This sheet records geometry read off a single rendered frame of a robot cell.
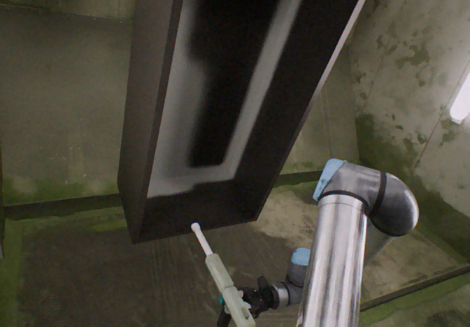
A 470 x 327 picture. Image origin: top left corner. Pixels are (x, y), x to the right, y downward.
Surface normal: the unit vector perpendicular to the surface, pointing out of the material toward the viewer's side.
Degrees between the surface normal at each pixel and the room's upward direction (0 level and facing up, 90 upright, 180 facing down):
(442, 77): 90
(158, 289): 0
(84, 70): 57
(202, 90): 102
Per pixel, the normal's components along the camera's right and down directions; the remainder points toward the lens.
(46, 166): 0.46, -0.07
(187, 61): 0.40, 0.65
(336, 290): 0.01, -0.65
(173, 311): 0.18, -0.88
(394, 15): -0.88, 0.05
